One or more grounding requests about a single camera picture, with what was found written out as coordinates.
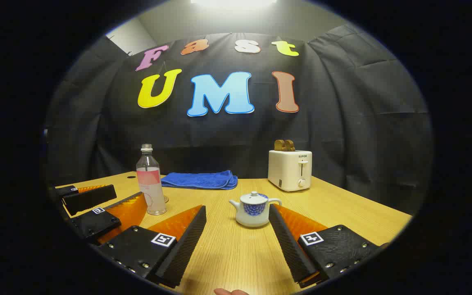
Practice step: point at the white blue teacup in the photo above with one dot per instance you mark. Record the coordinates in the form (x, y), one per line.
(254, 215)

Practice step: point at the blue folded towel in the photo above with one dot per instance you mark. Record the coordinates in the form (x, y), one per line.
(199, 180)

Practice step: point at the ceiling light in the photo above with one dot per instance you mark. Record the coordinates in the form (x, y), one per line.
(234, 3)

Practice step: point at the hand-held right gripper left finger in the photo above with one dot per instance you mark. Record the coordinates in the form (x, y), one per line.
(182, 250)

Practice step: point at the white teacup lid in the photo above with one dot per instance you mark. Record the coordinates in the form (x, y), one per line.
(254, 198)

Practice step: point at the black backdrop cloth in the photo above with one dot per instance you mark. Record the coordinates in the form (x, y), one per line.
(342, 123)

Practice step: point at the white toaster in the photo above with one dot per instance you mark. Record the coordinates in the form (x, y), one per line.
(289, 172)

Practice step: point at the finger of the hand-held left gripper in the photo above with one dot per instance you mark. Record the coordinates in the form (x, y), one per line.
(96, 224)
(90, 198)

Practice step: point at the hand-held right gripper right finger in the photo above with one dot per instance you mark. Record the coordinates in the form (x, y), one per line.
(291, 246)

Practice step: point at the brown toast slice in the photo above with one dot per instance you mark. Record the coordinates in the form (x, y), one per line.
(290, 146)
(279, 145)

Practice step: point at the clear water bottle pink label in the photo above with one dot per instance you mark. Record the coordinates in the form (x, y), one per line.
(150, 192)

